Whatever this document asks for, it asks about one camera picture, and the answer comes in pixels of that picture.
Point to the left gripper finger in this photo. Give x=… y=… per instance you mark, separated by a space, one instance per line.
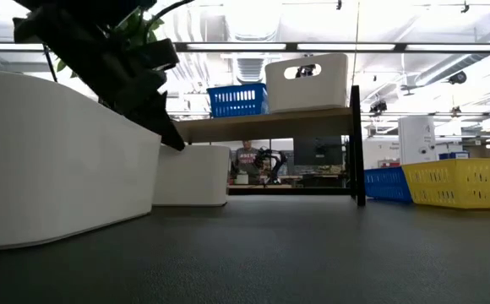
x=160 y=122

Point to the blue plastic basket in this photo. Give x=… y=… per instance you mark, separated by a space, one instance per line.
x=236 y=101
x=388 y=186

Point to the yellow plastic basket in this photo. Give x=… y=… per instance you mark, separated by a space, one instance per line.
x=452 y=186

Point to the small black robot arm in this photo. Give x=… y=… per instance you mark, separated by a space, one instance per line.
x=274 y=162

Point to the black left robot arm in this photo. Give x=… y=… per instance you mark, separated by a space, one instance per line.
x=80 y=4

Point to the green plant black pot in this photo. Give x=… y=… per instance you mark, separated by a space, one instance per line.
x=139 y=31

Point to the person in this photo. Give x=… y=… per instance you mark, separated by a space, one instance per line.
x=246 y=162

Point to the black ceiling spot lamp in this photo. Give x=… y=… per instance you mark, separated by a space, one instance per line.
x=306 y=71
x=457 y=77
x=378 y=106

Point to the black monitor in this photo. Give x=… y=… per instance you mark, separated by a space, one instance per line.
x=319 y=150

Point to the white sign pillar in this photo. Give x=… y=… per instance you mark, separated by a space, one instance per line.
x=416 y=139

